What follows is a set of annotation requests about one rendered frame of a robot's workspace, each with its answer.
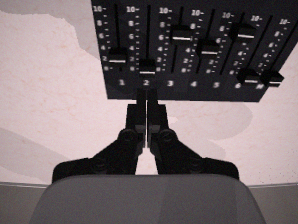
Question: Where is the black lighting desk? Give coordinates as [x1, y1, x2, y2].
[91, 0, 298, 103]

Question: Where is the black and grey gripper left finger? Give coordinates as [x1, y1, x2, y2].
[51, 89, 146, 184]

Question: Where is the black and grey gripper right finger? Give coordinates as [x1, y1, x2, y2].
[147, 89, 240, 180]

